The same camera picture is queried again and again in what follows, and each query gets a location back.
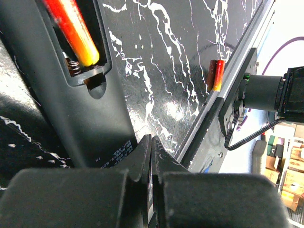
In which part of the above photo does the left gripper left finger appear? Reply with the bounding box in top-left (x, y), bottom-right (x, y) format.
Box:
top-left (0, 135), bottom-right (152, 228)

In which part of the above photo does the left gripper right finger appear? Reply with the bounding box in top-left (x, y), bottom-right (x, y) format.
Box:
top-left (151, 137), bottom-right (291, 228)

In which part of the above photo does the black remote control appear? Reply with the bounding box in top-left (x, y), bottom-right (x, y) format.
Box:
top-left (0, 0), bottom-right (137, 167)

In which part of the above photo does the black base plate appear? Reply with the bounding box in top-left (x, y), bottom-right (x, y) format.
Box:
top-left (181, 47), bottom-right (257, 172)

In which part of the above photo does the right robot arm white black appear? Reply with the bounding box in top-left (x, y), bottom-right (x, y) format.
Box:
top-left (238, 66), bottom-right (304, 124)

